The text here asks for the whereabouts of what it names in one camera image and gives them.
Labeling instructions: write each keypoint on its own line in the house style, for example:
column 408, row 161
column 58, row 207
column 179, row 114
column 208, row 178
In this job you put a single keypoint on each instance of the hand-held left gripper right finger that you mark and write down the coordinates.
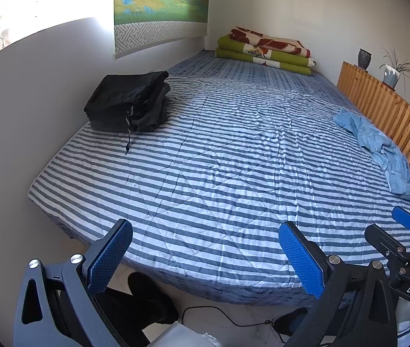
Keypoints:
column 300, row 260

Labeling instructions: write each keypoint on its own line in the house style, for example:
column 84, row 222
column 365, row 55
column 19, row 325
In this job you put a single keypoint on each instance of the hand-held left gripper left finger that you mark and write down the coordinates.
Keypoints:
column 111, row 255

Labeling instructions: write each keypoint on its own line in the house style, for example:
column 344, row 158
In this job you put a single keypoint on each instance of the black clothes stack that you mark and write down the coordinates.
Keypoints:
column 125, row 90

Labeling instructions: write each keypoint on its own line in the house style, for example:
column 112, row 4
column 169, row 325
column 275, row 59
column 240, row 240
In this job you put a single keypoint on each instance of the folded black pants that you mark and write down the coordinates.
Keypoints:
column 103, row 125
column 156, row 112

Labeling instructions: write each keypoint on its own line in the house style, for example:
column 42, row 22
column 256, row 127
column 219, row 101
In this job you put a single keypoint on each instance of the light blue crumpled garment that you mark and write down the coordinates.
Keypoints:
column 378, row 141

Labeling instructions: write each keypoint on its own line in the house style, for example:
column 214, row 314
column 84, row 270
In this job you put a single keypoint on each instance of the white box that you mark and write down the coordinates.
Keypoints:
column 176, row 337

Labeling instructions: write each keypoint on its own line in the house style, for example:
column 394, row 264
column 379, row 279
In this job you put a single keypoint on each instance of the wooden slatted headboard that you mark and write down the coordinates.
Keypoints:
column 389, row 104

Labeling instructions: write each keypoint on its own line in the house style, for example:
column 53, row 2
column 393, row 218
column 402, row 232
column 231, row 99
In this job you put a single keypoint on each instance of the blue striped bed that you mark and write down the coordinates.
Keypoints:
column 226, row 170

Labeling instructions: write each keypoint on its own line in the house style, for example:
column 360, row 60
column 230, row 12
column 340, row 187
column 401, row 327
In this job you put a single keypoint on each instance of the potted plant in pale pot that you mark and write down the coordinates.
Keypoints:
column 391, row 76

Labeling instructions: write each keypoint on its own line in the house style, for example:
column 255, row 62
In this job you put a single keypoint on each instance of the dark ceramic vase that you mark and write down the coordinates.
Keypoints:
column 364, row 59

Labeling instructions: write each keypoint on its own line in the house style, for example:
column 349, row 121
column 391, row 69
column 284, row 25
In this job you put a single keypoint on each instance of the green folded blanket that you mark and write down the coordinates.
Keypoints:
column 233, row 48

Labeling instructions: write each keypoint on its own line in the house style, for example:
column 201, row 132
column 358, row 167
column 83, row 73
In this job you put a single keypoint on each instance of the red floral folded blanket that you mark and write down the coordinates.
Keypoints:
column 262, row 41

